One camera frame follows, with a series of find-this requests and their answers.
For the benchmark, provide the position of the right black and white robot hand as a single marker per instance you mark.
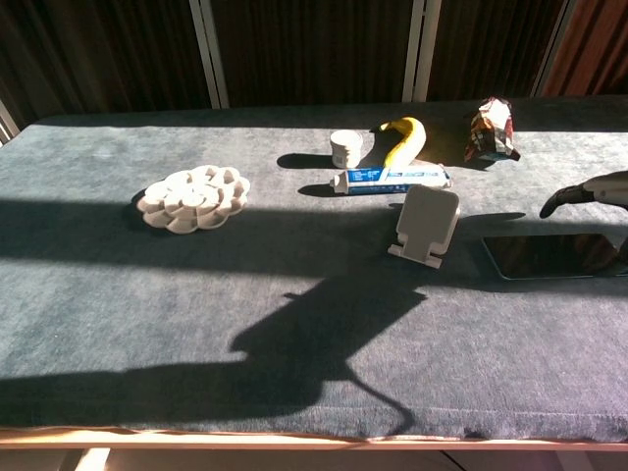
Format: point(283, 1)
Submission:
point(596, 189)

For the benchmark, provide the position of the black smartphone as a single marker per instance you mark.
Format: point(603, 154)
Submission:
point(549, 256)

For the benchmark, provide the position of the white plastic stand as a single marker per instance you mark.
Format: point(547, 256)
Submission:
point(428, 223)

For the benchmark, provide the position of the crumpled brown snack bag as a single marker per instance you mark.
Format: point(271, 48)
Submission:
point(493, 130)

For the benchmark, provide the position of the red curtain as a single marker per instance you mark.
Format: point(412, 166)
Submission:
point(593, 44)

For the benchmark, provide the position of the yellow banana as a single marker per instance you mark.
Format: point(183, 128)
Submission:
point(409, 140)

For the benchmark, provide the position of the blue and white toothpaste tube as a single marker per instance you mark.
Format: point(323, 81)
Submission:
point(387, 179)

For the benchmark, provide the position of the small white cup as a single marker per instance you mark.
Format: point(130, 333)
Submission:
point(346, 147)

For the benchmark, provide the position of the dark brown curtain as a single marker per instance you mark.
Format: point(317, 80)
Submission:
point(314, 49)

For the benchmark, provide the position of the white flower-shaped palette tray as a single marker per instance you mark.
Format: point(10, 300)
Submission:
point(193, 198)

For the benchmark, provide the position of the blue-grey table cloth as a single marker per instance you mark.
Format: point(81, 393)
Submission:
point(147, 304)

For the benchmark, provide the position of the grey frame post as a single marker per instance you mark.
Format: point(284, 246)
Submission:
point(553, 49)

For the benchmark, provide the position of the white frame post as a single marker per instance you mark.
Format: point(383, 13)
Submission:
point(421, 49)
point(208, 49)

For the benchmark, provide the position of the white frame rail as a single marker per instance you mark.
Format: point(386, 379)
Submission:
point(7, 122)

